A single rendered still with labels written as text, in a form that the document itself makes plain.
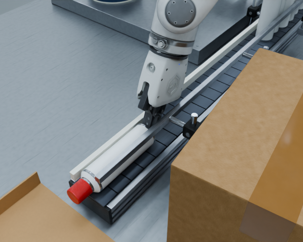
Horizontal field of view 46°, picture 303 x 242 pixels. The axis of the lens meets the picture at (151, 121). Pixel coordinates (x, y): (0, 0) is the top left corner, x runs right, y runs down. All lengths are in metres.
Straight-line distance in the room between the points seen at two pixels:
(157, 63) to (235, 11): 0.69
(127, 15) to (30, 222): 0.77
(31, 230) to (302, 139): 0.50
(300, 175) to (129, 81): 0.67
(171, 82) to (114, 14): 0.61
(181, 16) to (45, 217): 0.45
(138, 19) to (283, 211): 0.93
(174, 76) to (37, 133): 0.38
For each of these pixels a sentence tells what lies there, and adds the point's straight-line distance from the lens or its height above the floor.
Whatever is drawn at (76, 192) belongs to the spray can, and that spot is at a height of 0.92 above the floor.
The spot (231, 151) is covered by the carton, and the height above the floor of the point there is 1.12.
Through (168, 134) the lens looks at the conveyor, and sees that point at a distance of 0.78.
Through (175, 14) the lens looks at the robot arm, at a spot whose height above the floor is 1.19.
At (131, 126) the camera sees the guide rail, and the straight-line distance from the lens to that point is 0.75.
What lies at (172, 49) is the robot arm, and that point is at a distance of 0.64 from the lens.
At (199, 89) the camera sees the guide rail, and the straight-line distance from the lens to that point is 0.78.
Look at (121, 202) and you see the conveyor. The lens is 0.69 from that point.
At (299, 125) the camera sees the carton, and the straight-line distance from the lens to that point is 0.50.
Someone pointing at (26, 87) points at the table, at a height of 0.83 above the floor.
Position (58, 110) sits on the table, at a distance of 0.95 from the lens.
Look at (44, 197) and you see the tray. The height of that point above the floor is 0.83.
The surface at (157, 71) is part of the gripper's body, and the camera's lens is 0.65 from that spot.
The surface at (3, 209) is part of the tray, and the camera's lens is 0.77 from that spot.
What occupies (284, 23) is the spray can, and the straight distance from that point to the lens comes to 1.22.
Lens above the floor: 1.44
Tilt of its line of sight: 43 degrees down
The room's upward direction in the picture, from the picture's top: straight up
